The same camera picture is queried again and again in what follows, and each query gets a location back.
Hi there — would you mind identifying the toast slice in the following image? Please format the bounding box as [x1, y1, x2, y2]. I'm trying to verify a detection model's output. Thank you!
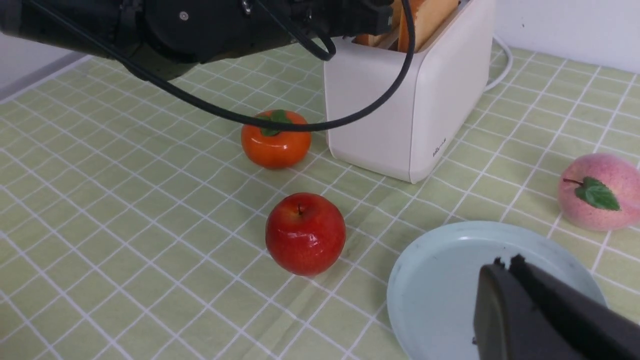
[397, 0, 458, 53]
[353, 0, 403, 47]

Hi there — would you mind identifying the white two-slot toaster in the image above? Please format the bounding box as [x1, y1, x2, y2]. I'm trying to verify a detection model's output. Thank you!
[323, 0, 496, 183]

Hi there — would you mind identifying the white toaster power cable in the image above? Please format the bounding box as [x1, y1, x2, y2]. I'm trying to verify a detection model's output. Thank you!
[484, 35, 514, 92]

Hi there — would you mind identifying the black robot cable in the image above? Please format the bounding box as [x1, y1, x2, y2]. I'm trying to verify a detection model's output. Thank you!
[25, 0, 417, 133]

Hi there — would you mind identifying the pink peach with leaf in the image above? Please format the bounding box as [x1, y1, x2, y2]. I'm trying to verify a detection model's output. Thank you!
[557, 153, 640, 231]

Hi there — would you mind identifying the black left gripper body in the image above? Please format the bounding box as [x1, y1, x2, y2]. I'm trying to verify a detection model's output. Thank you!
[260, 0, 396, 38]

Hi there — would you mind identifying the orange persimmon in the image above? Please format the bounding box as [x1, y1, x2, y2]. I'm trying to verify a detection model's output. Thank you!
[240, 125, 312, 169]

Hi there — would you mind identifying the red apple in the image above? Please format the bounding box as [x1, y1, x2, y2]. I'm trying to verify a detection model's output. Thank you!
[265, 193, 346, 277]

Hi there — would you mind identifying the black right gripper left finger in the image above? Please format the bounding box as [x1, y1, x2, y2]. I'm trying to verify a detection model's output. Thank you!
[473, 257, 561, 360]

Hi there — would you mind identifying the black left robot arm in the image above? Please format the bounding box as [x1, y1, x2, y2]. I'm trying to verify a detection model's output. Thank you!
[42, 0, 395, 81]

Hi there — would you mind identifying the green checkered tablecloth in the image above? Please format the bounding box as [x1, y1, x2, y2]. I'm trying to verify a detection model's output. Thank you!
[0, 50, 639, 360]

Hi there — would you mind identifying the light blue plate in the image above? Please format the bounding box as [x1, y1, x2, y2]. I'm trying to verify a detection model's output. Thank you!
[387, 221, 607, 360]

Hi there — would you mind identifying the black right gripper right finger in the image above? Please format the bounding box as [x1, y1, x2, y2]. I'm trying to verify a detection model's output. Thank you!
[508, 254, 640, 360]

